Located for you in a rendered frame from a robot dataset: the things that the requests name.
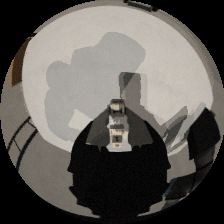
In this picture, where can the beige cube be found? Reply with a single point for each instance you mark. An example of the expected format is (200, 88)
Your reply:
(116, 141)
(117, 108)

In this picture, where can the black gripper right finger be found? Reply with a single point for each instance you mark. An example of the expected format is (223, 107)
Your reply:
(141, 133)

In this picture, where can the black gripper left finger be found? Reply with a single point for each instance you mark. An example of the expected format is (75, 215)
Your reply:
(95, 135)

